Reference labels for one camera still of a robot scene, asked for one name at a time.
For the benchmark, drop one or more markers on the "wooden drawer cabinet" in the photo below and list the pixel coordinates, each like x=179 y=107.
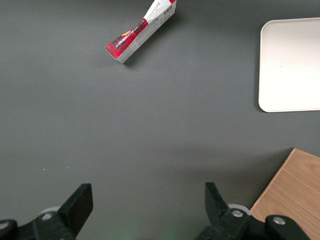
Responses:
x=295 y=190

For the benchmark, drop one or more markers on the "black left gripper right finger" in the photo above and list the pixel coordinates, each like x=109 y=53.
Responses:
x=216 y=210

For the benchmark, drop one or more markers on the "red tartan cookie box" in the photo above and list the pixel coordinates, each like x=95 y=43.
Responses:
x=135 y=37

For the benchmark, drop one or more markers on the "cream rectangular tray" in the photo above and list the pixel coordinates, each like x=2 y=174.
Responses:
x=290 y=65

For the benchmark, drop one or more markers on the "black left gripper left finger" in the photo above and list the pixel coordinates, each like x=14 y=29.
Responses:
x=77 y=207

